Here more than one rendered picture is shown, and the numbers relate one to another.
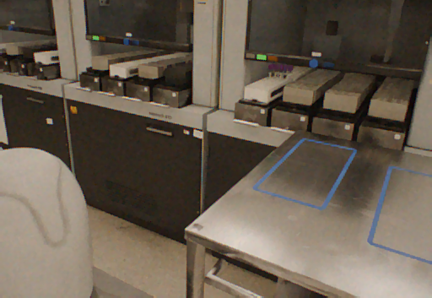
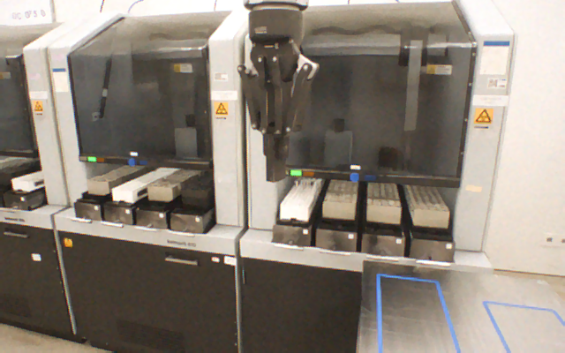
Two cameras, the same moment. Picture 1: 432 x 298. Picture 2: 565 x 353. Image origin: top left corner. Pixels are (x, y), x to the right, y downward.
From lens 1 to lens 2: 35 cm
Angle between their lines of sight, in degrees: 15
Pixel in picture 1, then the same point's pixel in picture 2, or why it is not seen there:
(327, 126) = (378, 241)
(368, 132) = (420, 244)
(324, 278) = not seen: outside the picture
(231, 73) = (261, 190)
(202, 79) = (226, 198)
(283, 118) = (329, 237)
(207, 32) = (229, 148)
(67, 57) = (56, 181)
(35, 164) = not seen: outside the picture
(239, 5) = not seen: hidden behind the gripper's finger
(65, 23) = (51, 143)
